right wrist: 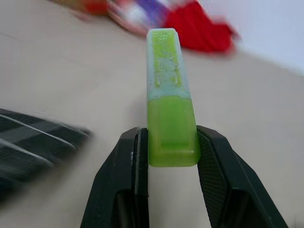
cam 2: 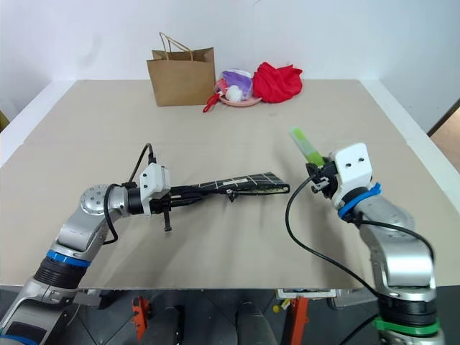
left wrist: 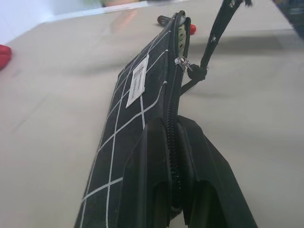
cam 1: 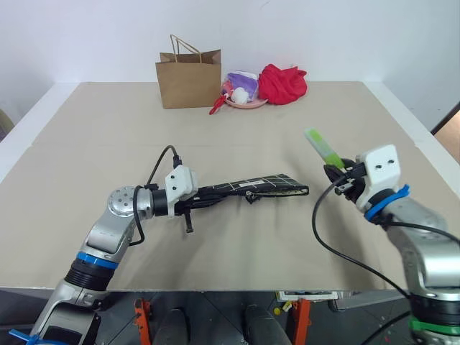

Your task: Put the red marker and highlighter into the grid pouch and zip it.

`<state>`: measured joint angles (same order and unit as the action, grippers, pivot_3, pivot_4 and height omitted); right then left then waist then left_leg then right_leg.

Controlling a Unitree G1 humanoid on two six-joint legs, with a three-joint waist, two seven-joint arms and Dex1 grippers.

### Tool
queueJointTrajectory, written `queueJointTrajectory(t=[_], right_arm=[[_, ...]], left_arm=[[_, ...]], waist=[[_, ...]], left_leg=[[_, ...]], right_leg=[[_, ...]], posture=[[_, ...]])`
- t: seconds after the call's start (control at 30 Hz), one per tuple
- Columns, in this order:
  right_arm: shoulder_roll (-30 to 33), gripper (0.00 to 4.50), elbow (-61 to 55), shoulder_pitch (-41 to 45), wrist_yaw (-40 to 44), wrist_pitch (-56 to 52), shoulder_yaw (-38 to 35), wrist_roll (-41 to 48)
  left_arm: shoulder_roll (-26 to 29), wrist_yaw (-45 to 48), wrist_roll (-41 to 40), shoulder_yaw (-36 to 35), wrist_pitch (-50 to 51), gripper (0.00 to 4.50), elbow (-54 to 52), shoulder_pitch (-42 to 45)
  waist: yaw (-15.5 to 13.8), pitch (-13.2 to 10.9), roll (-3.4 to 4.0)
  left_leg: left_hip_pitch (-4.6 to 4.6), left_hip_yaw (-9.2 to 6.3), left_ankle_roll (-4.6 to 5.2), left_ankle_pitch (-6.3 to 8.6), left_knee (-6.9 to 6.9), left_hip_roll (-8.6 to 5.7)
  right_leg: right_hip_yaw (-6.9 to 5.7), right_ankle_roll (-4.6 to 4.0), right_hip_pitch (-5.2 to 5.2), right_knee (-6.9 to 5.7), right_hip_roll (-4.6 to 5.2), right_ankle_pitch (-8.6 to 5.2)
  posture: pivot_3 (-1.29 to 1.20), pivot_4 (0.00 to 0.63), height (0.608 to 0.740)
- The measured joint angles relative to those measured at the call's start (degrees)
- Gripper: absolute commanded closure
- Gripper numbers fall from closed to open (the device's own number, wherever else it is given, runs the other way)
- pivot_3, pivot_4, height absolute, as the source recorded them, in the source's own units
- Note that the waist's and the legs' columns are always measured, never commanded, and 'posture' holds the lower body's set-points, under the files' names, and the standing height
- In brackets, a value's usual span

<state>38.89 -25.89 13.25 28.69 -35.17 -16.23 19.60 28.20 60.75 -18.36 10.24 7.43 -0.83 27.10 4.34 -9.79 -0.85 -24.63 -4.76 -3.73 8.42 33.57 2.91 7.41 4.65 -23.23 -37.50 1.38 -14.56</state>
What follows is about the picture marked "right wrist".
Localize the red cloth pouch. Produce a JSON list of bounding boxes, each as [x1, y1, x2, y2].
[[165, 0, 240, 53]]

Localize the purple and white pouch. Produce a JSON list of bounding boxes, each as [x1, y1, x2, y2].
[[106, 0, 170, 34]]

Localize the black grid pouch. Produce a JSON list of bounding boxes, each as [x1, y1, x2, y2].
[[0, 108, 94, 190]]

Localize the red and tan object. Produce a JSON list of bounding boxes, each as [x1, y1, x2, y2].
[[47, 0, 112, 22]]

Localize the green translucent plastic block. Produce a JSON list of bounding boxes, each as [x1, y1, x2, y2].
[[146, 28, 200, 168]]

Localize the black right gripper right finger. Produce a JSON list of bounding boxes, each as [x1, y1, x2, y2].
[[196, 125, 289, 228]]

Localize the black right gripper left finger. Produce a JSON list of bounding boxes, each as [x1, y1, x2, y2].
[[80, 127, 150, 228]]

